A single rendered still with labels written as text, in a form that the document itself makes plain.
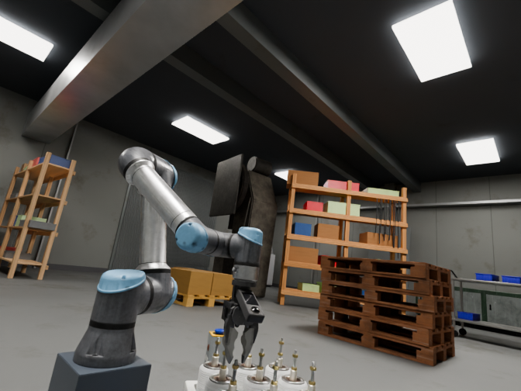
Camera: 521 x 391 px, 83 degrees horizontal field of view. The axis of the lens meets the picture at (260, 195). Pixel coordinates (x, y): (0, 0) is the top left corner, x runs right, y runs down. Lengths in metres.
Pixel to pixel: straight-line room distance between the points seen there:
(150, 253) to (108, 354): 0.30
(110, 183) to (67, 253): 1.93
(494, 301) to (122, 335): 6.78
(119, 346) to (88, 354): 0.07
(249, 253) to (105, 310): 0.40
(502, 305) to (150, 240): 6.71
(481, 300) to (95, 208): 8.60
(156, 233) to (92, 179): 7.47
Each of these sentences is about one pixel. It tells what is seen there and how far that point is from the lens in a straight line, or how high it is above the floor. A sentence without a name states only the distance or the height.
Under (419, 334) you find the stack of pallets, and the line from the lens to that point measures 3.07.
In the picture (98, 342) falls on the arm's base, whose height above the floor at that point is 0.35.
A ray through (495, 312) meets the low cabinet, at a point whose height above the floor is 0.35.
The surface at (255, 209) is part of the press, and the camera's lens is 6.10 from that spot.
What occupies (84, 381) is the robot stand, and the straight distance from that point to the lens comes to 0.90.
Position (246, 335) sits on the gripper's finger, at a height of 0.40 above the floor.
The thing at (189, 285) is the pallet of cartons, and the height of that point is 0.26.
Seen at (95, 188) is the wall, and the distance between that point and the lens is 8.48.
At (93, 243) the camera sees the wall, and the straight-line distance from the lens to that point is 8.45.
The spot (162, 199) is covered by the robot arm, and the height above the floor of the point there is 0.74.
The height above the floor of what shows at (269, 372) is 0.24.
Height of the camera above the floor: 0.58
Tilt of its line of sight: 14 degrees up
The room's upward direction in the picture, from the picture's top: 7 degrees clockwise
